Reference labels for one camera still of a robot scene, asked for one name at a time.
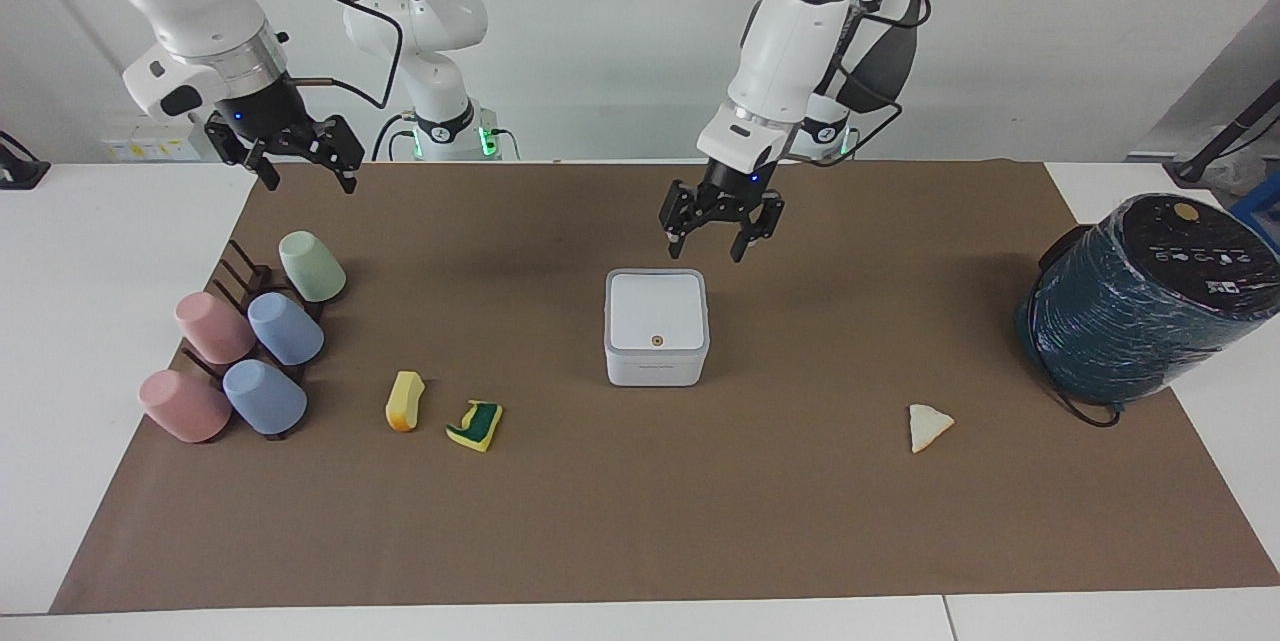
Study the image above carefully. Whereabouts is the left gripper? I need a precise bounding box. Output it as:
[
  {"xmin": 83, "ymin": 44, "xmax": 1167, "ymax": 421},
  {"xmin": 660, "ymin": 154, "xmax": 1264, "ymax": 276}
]
[{"xmin": 657, "ymin": 159, "xmax": 787, "ymax": 265}]

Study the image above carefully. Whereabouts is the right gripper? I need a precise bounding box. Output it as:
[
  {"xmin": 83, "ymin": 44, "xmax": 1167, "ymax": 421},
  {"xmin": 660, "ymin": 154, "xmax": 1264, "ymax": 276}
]
[{"xmin": 204, "ymin": 81, "xmax": 367, "ymax": 196}]

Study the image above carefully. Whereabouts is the white square trash bin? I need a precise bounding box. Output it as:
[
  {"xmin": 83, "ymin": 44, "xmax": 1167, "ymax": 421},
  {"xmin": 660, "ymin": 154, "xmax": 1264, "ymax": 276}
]
[{"xmin": 603, "ymin": 268, "xmax": 712, "ymax": 389}]

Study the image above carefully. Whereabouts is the light green cup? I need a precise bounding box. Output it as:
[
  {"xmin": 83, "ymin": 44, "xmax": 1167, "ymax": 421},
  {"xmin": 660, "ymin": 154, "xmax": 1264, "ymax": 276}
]
[{"xmin": 277, "ymin": 230, "xmax": 348, "ymax": 304}]

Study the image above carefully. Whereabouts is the dark brown cup rack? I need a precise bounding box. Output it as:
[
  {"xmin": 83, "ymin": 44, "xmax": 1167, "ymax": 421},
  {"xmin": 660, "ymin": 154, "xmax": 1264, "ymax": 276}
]
[{"xmin": 178, "ymin": 239, "xmax": 327, "ymax": 443}]

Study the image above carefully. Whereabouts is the blue cup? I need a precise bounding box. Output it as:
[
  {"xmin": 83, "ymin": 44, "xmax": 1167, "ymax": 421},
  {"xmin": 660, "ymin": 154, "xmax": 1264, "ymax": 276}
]
[
  {"xmin": 221, "ymin": 359, "xmax": 309, "ymax": 437},
  {"xmin": 246, "ymin": 292, "xmax": 326, "ymax": 367}
]

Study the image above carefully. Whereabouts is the pink cup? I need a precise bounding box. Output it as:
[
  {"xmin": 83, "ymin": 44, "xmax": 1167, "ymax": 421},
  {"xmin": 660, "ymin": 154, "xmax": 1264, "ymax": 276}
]
[
  {"xmin": 138, "ymin": 369, "xmax": 233, "ymax": 445},
  {"xmin": 174, "ymin": 291, "xmax": 257, "ymax": 366}
]

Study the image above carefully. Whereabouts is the black stand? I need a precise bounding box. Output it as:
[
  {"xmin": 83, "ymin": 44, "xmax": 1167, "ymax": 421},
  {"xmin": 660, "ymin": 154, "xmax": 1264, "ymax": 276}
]
[
  {"xmin": 0, "ymin": 130, "xmax": 52, "ymax": 191},
  {"xmin": 1164, "ymin": 81, "xmax": 1280, "ymax": 188}
]

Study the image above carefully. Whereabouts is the white triangular scrap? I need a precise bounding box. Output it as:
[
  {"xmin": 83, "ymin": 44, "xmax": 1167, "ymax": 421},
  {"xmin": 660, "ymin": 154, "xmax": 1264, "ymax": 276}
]
[{"xmin": 908, "ymin": 404, "xmax": 956, "ymax": 455}]

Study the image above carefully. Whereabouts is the green and yellow sponge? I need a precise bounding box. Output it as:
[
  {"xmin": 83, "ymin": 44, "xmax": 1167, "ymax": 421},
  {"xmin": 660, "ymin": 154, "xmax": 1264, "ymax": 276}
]
[{"xmin": 445, "ymin": 400, "xmax": 505, "ymax": 454}]

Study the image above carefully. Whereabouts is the teal wrapped cylinder appliance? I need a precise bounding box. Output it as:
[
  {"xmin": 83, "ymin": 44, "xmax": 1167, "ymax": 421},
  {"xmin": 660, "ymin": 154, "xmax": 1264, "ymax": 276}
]
[{"xmin": 1014, "ymin": 193, "xmax": 1280, "ymax": 408}]

